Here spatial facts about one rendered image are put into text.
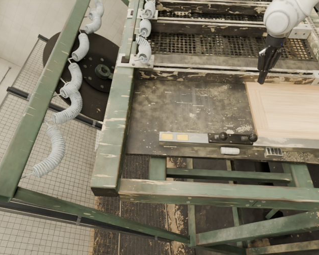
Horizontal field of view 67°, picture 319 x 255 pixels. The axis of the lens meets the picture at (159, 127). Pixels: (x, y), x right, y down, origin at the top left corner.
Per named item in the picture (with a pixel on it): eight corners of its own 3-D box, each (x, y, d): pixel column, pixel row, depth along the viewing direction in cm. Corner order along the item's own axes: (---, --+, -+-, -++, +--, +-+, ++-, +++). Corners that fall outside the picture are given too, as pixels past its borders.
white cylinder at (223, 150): (220, 155, 110) (238, 155, 110) (222, 151, 107) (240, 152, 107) (220, 149, 111) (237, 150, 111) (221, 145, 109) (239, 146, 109)
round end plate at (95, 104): (145, 136, 171) (25, 84, 133) (141, 139, 175) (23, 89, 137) (152, 61, 217) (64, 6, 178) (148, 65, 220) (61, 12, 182)
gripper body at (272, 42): (278, 29, 105) (271, 49, 111) (263, 32, 103) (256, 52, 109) (291, 36, 100) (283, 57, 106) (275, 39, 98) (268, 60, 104)
